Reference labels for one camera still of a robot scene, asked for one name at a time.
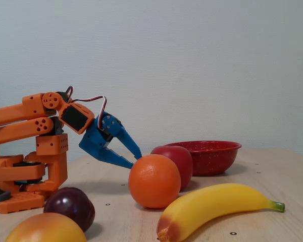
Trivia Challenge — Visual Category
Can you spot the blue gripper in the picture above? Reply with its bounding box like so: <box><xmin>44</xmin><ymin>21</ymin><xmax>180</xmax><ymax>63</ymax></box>
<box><xmin>78</xmin><ymin>113</ymin><xmax>142</xmax><ymax>169</ymax></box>

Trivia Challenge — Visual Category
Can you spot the dark purple plum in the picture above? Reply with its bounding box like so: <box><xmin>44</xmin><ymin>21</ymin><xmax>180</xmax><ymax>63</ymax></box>
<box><xmin>43</xmin><ymin>187</ymin><xmax>95</xmax><ymax>233</ymax></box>

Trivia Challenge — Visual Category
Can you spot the yellow orange peach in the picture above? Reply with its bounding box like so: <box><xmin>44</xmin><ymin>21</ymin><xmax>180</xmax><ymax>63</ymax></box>
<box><xmin>5</xmin><ymin>212</ymin><xmax>88</xmax><ymax>242</ymax></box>

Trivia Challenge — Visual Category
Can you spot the red speckled bowl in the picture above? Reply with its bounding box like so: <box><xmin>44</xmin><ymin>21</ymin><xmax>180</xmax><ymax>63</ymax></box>
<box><xmin>164</xmin><ymin>140</ymin><xmax>242</xmax><ymax>176</ymax></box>

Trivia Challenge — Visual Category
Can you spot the orange fruit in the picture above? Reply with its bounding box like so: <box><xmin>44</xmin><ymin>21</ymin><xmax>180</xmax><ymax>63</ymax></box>
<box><xmin>128</xmin><ymin>154</ymin><xmax>182</xmax><ymax>209</ymax></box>

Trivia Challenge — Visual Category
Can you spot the red apple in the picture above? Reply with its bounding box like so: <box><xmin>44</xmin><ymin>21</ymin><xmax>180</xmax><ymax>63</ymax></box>
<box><xmin>150</xmin><ymin>145</ymin><xmax>194</xmax><ymax>191</ymax></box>

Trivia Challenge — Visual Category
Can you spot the yellow banana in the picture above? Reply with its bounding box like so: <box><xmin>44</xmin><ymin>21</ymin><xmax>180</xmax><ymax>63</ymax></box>
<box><xmin>156</xmin><ymin>183</ymin><xmax>285</xmax><ymax>242</ymax></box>

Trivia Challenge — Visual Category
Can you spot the dark grey table clamp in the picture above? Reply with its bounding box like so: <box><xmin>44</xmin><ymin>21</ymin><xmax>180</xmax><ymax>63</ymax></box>
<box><xmin>0</xmin><ymin>183</ymin><xmax>11</xmax><ymax>203</ymax></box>

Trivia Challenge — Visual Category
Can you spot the white red servo cable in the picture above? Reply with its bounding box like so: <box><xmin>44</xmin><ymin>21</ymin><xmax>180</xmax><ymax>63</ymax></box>
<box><xmin>65</xmin><ymin>85</ymin><xmax>108</xmax><ymax>131</ymax></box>

